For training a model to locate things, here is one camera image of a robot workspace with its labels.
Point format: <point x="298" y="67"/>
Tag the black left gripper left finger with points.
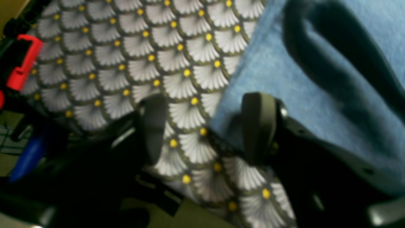
<point x="84" y="185"/>

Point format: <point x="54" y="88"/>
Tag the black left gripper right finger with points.
<point x="327" y="186"/>

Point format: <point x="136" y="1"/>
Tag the fan-patterned tablecloth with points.
<point x="100" y="58"/>

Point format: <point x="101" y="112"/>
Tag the blue T-shirt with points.
<point x="338" y="66"/>

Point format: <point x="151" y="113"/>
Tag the blue clamp handle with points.
<point x="30" y="157"/>

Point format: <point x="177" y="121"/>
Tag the red table clamp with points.
<point x="17" y="57"/>

